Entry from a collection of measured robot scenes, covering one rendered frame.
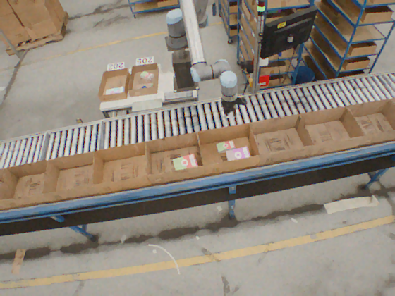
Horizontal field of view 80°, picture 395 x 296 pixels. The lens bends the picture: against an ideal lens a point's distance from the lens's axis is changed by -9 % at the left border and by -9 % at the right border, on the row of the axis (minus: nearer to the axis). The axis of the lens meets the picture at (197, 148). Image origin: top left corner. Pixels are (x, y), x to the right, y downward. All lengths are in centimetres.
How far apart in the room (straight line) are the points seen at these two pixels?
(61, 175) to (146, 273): 120
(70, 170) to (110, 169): 35
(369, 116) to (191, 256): 201
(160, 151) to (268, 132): 86
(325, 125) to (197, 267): 170
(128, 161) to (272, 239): 154
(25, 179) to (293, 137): 221
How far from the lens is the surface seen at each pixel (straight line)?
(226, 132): 196
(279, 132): 210
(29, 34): 614
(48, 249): 320
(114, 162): 212
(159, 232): 272
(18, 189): 247
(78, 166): 225
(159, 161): 199
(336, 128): 226
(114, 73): 303
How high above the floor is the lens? 255
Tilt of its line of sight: 56 degrees down
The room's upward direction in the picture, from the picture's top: 11 degrees counter-clockwise
